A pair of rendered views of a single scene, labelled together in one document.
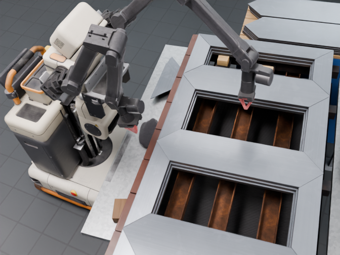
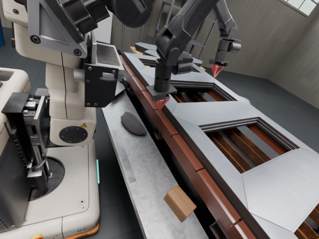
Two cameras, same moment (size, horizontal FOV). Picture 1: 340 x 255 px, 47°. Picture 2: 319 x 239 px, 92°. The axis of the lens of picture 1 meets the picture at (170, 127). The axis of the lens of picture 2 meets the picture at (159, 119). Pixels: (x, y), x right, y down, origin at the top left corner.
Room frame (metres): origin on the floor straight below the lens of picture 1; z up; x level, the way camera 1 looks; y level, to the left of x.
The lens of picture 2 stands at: (0.86, 0.63, 1.25)
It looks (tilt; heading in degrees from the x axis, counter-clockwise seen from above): 36 degrees down; 296
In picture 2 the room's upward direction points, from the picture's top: 21 degrees clockwise
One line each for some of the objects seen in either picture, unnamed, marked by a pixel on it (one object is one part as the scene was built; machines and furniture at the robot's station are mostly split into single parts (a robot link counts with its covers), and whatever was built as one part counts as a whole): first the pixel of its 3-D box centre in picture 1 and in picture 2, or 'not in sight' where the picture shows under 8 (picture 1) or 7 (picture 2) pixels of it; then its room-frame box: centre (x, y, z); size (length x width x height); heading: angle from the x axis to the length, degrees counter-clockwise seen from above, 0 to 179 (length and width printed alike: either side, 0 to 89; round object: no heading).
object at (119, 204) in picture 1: (120, 210); (179, 202); (0.84, 0.28, 0.71); 0.10 x 0.06 x 0.05; 170
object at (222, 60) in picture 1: (223, 60); not in sight; (1.62, -0.35, 0.79); 0.06 x 0.05 x 0.04; 66
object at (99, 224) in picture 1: (147, 127); (123, 121); (1.32, 0.12, 0.67); 1.30 x 0.20 x 0.03; 156
